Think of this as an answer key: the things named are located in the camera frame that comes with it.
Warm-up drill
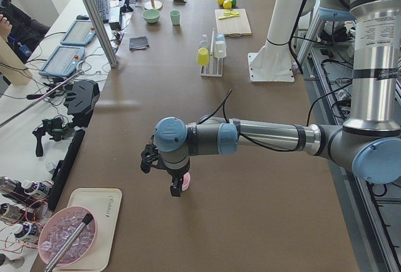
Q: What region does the white cup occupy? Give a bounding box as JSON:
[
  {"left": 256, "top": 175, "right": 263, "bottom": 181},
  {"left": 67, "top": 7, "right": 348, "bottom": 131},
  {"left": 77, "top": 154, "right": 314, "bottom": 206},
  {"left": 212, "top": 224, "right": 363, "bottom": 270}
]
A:
[{"left": 214, "top": 40, "right": 227, "bottom": 59}]

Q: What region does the light blue cup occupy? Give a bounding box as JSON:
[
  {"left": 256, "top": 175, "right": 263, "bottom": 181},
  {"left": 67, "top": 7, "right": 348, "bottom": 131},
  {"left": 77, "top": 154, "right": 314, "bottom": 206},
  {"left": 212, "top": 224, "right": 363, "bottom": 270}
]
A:
[{"left": 215, "top": 33, "right": 226, "bottom": 42}]

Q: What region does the black flat bar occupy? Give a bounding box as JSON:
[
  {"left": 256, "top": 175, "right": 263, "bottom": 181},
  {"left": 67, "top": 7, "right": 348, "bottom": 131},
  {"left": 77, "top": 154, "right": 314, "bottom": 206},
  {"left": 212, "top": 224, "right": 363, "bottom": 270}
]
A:
[{"left": 48, "top": 130, "right": 85, "bottom": 212}]

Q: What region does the cream plastic tray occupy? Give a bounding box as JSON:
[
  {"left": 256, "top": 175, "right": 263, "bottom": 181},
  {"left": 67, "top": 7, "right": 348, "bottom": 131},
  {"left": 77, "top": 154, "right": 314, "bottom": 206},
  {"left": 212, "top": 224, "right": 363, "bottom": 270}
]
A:
[{"left": 61, "top": 187, "right": 123, "bottom": 271}]

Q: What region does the metal rod black tip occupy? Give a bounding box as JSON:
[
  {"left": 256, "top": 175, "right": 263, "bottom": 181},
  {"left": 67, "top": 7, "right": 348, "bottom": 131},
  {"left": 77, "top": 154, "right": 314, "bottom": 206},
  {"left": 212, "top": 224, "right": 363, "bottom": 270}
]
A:
[{"left": 44, "top": 213, "right": 93, "bottom": 272}]

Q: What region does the pink plastic cup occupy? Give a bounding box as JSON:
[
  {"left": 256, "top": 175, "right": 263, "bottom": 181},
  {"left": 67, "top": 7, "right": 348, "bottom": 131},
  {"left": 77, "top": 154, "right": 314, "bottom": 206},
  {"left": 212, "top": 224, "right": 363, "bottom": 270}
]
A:
[{"left": 182, "top": 172, "right": 190, "bottom": 191}]

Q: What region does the black keyboard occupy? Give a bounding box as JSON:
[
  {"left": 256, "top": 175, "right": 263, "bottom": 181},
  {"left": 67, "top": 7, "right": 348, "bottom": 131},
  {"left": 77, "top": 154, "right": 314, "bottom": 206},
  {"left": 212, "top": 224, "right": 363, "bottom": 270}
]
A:
[{"left": 93, "top": 0, "right": 110, "bottom": 23}]

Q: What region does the grey folded cloth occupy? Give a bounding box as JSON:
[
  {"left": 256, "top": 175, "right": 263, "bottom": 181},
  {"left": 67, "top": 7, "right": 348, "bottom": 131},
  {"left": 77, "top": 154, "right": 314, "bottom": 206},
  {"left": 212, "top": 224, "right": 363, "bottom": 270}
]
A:
[{"left": 129, "top": 36, "right": 149, "bottom": 50}]

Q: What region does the pink bowl of ice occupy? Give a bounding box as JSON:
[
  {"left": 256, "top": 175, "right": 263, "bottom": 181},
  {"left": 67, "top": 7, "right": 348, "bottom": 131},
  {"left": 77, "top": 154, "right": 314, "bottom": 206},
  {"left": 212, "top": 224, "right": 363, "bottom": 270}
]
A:
[{"left": 38, "top": 206, "right": 97, "bottom": 267}]

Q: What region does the mint green bowl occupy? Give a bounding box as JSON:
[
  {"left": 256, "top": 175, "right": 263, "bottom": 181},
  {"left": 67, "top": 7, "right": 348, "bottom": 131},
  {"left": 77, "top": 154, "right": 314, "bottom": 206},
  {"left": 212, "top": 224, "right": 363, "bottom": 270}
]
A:
[{"left": 142, "top": 9, "right": 160, "bottom": 24}]

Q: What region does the grey cup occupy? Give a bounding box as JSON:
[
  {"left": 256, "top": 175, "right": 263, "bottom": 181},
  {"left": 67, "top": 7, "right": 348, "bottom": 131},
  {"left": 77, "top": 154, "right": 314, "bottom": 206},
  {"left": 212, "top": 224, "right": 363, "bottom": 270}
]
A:
[{"left": 199, "top": 34, "right": 209, "bottom": 50}]

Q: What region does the black plastic gripper housing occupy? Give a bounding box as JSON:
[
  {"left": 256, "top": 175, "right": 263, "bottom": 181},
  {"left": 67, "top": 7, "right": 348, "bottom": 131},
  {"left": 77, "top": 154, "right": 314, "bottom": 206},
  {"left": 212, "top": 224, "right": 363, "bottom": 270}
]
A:
[{"left": 64, "top": 80, "right": 100, "bottom": 128}]

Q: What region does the yellow cup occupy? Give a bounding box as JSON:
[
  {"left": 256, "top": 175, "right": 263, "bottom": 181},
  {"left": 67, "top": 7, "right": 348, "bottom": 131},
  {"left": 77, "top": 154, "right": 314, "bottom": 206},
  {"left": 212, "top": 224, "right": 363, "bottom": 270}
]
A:
[{"left": 197, "top": 48, "right": 209, "bottom": 66}]

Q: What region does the white wire cup holder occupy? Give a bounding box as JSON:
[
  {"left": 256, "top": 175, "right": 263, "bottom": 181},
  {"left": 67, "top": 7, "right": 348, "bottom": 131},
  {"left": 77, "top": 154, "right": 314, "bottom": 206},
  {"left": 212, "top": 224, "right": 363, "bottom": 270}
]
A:
[{"left": 200, "top": 28, "right": 224, "bottom": 77}]

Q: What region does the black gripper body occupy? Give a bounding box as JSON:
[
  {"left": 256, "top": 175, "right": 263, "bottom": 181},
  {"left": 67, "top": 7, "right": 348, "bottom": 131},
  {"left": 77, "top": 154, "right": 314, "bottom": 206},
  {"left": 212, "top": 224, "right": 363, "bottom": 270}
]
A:
[{"left": 167, "top": 162, "right": 190, "bottom": 183}]

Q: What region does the aluminium frame post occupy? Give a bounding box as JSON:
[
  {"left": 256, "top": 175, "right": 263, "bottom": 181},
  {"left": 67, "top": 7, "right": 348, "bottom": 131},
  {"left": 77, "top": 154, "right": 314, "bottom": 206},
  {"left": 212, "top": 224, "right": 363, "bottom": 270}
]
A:
[{"left": 82, "top": 0, "right": 118, "bottom": 68}]

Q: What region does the wooden cutting board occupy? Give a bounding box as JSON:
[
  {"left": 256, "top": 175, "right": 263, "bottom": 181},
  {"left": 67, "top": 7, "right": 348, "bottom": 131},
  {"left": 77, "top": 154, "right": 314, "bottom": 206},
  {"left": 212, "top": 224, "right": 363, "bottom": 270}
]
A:
[{"left": 214, "top": 9, "right": 252, "bottom": 36}]

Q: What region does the black computer mouse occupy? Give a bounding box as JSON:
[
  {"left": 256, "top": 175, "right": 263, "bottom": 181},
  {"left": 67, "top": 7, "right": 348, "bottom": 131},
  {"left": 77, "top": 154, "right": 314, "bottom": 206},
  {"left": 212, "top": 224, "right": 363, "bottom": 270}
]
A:
[{"left": 76, "top": 14, "right": 90, "bottom": 21}]

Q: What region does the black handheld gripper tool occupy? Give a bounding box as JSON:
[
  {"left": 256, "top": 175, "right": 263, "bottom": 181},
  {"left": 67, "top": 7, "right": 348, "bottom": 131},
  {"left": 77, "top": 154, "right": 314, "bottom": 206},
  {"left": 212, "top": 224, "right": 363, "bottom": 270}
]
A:
[{"left": 32, "top": 117, "right": 73, "bottom": 157}]

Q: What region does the yellow plastic knife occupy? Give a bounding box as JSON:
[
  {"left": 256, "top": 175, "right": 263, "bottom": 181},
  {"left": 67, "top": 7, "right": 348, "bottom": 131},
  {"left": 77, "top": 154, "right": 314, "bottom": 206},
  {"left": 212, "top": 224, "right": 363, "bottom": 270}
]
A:
[{"left": 218, "top": 14, "right": 239, "bottom": 20}]

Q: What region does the blue teach pendant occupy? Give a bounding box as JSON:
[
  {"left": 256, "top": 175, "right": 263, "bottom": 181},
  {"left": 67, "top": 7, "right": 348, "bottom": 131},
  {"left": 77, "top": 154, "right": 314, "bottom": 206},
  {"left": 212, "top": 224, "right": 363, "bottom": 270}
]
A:
[
  {"left": 60, "top": 20, "right": 96, "bottom": 46},
  {"left": 39, "top": 45, "right": 85, "bottom": 77}
]

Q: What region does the mint green plastic cup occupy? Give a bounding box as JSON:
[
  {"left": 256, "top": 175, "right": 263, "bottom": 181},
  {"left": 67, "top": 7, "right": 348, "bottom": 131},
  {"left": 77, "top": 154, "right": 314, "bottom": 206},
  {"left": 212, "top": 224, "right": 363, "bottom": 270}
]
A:
[{"left": 170, "top": 10, "right": 180, "bottom": 26}]

